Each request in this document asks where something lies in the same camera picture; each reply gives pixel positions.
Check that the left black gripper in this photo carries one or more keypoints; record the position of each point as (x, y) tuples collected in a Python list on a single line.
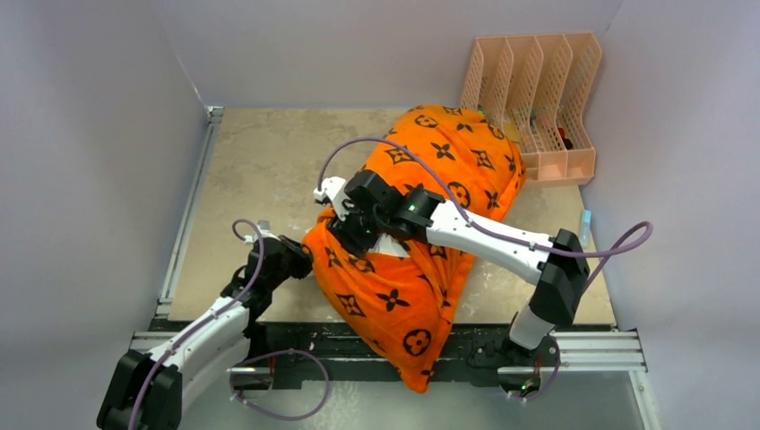
[(303, 257)]

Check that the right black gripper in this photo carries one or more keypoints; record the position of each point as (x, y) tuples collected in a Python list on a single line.
[(343, 231)]

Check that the white pillow insert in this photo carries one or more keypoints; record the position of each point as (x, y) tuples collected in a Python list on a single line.
[(387, 245)]

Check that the orange patterned pillowcase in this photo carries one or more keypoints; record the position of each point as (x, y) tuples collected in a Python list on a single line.
[(381, 297)]

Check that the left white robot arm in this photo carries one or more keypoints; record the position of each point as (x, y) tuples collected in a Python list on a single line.
[(154, 389)]

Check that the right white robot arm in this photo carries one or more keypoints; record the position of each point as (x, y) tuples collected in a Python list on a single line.
[(554, 265)]

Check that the pink mesh file organizer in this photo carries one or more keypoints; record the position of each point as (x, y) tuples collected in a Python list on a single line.
[(534, 88)]

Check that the light blue small tube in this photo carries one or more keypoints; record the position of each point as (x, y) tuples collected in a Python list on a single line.
[(584, 230)]

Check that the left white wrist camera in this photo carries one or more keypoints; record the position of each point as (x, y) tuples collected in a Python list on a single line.
[(249, 231)]

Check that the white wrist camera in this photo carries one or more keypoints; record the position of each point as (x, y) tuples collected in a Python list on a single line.
[(331, 192), (249, 231)]

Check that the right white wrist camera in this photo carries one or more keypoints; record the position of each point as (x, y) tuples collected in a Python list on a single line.
[(331, 192)]

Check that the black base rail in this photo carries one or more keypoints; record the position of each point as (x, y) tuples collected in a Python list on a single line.
[(473, 353)]

